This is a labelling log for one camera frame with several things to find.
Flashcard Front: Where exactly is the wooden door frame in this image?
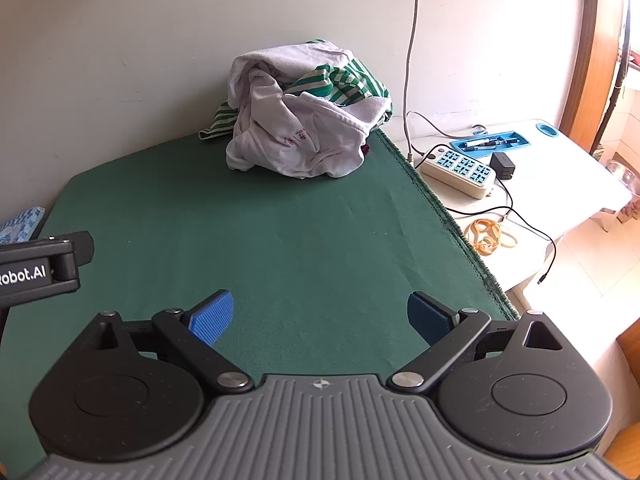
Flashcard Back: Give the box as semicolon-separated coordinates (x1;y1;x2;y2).
557;0;628;156

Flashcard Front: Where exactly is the white shirt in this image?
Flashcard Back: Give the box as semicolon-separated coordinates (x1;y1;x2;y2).
225;40;393;180

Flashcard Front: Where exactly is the thin black cable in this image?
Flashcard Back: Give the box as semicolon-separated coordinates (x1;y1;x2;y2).
447;175;557;286

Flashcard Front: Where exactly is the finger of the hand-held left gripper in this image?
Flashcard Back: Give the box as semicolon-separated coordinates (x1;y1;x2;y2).
70;230;95;265

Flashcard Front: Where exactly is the green striped shirt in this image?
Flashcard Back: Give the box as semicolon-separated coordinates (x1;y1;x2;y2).
198;38;393;141

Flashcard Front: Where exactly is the cream power strip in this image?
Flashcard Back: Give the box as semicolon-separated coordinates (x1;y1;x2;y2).
420;144;498;199

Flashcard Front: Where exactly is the green table cover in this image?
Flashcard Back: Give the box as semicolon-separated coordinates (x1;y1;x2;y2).
0;129;521;478

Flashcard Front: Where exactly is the grey power strip cable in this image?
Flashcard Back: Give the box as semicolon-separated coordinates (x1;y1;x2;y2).
405;111;488;142

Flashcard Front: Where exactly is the dark hanging rope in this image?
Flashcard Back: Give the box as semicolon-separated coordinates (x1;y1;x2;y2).
595;0;636;153

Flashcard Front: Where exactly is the orange wooden cabinet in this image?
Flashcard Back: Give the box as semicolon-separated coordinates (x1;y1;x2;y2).
612;325;640;466

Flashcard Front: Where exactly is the metal bowl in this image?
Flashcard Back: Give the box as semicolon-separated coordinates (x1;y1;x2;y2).
606;159;640;196

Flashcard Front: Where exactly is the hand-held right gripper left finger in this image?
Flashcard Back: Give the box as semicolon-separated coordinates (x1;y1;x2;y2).
92;289;255;394

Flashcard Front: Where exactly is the blue pen tray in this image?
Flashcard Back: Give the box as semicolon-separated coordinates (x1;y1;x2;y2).
450;131;535;155

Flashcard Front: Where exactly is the blue patterned cloth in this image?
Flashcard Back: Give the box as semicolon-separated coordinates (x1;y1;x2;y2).
0;206;47;247

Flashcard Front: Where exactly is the white desk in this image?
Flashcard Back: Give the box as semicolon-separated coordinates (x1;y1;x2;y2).
390;119;633;306

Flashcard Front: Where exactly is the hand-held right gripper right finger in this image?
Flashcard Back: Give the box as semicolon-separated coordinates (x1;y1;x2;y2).
391;291;568;392

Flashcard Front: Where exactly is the black power adapter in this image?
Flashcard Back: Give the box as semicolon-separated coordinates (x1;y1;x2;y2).
489;152;517;181

